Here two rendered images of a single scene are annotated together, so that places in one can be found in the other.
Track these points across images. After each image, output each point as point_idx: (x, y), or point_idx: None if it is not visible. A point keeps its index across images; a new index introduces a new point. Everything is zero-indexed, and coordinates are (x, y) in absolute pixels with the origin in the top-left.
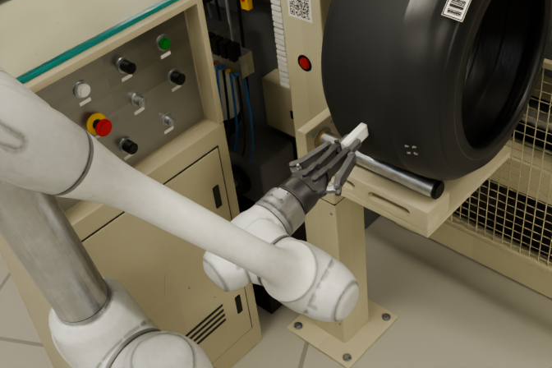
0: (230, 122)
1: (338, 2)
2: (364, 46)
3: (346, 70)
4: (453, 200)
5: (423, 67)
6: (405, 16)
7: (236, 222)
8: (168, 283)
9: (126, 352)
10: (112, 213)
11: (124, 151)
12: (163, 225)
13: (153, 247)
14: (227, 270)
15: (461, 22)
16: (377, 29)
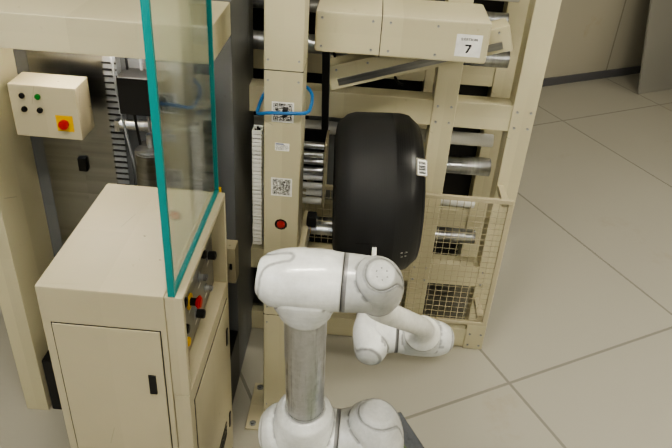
0: None
1: (349, 179)
2: (375, 201)
3: (364, 217)
4: None
5: (414, 205)
6: (397, 180)
7: (366, 321)
8: (215, 413)
9: (351, 422)
10: (203, 366)
11: (196, 318)
12: (395, 322)
13: (212, 386)
14: (381, 349)
15: (424, 177)
16: (382, 190)
